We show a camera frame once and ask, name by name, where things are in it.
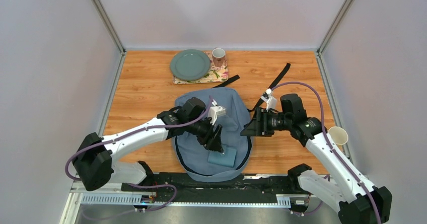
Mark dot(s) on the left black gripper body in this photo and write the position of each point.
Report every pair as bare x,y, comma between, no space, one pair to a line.
202,130

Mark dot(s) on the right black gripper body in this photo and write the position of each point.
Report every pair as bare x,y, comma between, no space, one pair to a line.
270,122

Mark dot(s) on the teal wallet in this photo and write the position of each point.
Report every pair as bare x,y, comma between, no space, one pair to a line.
226,158

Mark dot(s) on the blue-grey backpack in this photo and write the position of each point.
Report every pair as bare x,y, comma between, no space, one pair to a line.
193,157

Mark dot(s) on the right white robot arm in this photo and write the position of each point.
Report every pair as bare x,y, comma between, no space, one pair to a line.
352,196

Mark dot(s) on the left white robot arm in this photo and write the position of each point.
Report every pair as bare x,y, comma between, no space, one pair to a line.
97,161

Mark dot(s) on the floral placemat tray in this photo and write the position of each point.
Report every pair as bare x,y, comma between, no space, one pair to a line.
214,75

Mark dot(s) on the green ceramic plate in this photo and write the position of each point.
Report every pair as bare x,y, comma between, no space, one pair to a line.
190,64

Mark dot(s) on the yellow mug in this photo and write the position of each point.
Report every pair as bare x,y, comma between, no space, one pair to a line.
338,135

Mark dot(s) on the pink patterned mug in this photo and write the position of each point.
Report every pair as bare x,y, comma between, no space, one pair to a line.
218,57

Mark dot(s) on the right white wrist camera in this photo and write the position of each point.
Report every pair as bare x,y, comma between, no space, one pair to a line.
269,99

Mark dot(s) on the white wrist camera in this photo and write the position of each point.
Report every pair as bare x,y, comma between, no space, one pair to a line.
215,112
269,99

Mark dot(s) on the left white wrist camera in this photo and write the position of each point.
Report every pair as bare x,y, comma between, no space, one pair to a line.
215,112

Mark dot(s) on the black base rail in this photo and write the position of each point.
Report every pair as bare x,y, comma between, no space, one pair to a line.
244,189

